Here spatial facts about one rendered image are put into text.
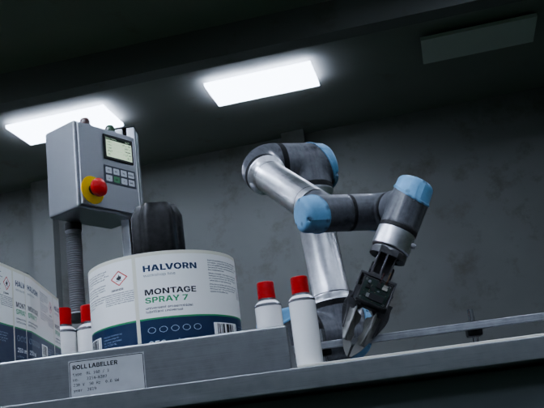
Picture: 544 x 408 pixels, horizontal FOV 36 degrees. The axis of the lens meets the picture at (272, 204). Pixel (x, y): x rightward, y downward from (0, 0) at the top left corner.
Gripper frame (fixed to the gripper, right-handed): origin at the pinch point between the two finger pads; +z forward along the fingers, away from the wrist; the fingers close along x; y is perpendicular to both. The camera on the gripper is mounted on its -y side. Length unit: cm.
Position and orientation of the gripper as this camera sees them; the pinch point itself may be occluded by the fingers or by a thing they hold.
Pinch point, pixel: (350, 350)
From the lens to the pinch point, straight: 162.7
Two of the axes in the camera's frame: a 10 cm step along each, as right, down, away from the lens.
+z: -3.9, 8.9, -2.4
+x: 9.2, 3.6, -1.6
